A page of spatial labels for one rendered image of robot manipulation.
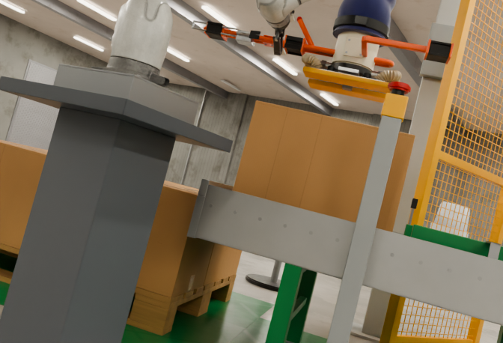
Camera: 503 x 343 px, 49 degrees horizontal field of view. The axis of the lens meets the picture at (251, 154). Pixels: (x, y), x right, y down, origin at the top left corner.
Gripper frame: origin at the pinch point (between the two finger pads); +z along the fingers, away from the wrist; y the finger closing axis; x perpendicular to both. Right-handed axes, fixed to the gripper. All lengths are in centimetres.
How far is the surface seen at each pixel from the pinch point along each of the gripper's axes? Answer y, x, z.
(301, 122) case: 32.6, 15.2, -4.8
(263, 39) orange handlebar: -0.1, -11.9, 11.2
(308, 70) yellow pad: 11.7, 12.1, -0.1
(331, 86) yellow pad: 11.5, 19.6, 18.9
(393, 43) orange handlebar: -0.8, 40.9, -12.8
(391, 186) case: 48, 52, -4
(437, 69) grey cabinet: -30, 63, 103
